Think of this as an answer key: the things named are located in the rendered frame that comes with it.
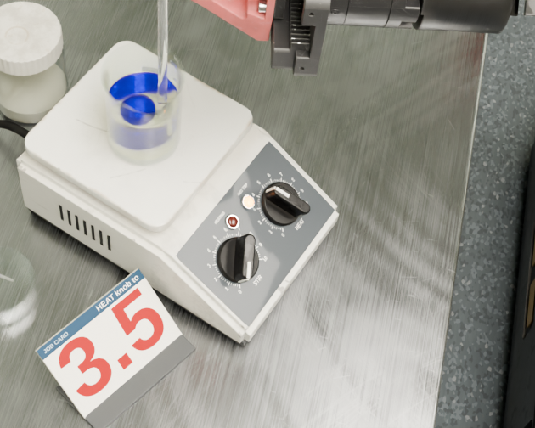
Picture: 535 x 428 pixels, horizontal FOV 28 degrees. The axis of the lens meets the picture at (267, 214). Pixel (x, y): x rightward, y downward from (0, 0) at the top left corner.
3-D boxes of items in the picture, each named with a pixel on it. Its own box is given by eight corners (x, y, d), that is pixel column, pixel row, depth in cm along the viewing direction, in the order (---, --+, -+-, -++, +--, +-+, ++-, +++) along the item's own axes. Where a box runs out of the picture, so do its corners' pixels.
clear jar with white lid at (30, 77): (78, 116, 85) (71, 52, 78) (3, 134, 83) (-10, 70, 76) (59, 59, 87) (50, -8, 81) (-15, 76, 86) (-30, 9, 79)
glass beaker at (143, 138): (98, 115, 75) (92, 40, 68) (174, 104, 76) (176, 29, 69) (114, 186, 72) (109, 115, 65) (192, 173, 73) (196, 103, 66)
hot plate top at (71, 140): (258, 121, 76) (259, 113, 76) (160, 239, 71) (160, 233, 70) (123, 42, 79) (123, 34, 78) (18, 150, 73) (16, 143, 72)
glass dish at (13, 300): (2, 245, 78) (-2, 230, 76) (53, 292, 77) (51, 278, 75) (-58, 293, 76) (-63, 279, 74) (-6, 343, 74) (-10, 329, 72)
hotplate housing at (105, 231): (337, 225, 82) (354, 168, 75) (244, 355, 76) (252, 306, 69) (104, 86, 86) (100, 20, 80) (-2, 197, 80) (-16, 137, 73)
